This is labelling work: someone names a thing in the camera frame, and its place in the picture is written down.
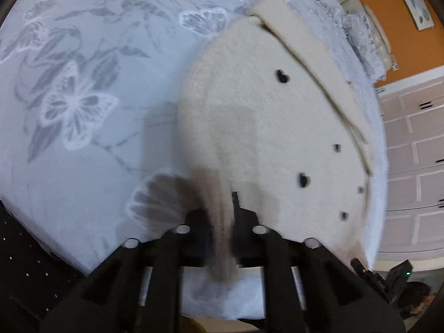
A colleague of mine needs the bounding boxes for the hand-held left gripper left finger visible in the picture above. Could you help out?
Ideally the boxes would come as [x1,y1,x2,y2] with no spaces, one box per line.
[41,209,211,333]

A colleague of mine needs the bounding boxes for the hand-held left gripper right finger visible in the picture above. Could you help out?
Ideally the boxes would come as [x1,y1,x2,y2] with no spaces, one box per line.
[232,191,407,333]

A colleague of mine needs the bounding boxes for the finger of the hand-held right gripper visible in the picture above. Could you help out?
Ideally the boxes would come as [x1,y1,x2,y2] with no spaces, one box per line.
[350,258,390,302]

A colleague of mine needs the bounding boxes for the cream fleece garment black hearts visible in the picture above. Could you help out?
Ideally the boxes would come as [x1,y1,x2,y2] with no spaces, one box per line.
[177,0,376,282]

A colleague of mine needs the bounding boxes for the dark cloth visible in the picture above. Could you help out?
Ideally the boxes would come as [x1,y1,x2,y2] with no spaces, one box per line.
[397,282,438,320]

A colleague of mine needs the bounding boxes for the white panelled wardrobe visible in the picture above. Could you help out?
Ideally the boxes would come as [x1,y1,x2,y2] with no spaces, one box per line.
[374,65,444,272]

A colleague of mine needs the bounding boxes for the grey butterfly print bed blanket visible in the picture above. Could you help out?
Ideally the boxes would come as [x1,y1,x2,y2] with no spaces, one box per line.
[0,0,389,320]

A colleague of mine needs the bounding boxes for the black dotted floor mat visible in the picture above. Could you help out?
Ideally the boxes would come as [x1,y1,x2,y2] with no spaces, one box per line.
[0,199,87,324]

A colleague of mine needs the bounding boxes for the grey lace pillow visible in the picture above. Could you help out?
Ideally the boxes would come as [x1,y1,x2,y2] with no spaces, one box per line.
[342,10,386,81]

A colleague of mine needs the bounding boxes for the framed wall picture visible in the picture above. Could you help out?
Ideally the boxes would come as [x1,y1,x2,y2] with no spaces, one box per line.
[386,0,435,32]

